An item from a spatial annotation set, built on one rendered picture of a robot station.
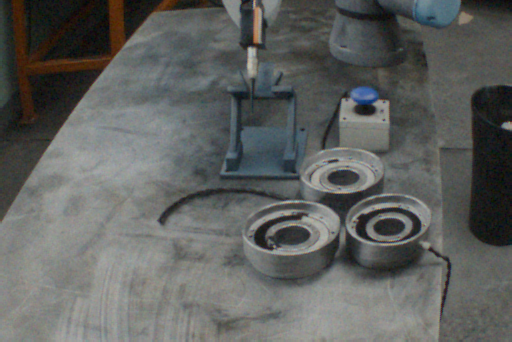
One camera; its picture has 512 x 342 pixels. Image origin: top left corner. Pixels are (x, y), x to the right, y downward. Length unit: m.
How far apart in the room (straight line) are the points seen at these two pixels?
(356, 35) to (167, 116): 0.35
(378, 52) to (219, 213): 0.49
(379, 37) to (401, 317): 0.67
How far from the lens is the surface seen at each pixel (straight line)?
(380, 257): 0.83
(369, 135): 1.06
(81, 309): 0.83
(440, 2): 1.22
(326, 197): 0.92
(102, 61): 3.00
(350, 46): 1.34
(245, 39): 0.95
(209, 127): 1.16
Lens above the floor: 1.32
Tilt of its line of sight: 29 degrees down
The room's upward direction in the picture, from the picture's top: 4 degrees counter-clockwise
